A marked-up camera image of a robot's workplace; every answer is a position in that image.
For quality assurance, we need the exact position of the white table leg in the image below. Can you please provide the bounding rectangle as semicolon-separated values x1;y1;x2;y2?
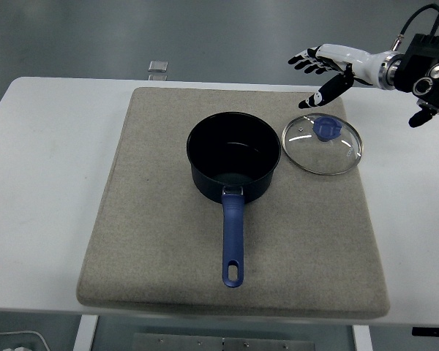
72;314;99;351
352;324;373;351

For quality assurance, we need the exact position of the grey metal plate with screws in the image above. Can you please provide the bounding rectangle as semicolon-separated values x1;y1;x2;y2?
132;332;318;351

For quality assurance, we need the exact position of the white tray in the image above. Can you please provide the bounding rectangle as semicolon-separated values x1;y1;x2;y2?
0;331;48;351

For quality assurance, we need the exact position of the dark pot with blue handle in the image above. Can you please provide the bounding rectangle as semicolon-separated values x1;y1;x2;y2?
185;111;282;289

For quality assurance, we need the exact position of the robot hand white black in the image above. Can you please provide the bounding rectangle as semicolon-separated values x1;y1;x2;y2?
288;42;386;110

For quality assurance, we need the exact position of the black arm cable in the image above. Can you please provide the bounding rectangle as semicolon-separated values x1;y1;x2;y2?
390;3;439;52

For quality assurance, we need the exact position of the beige fabric mat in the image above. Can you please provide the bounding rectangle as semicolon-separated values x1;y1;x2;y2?
75;86;391;317

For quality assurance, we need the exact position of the glass pot lid blue knob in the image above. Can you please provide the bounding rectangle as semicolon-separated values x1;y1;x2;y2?
281;113;364;176

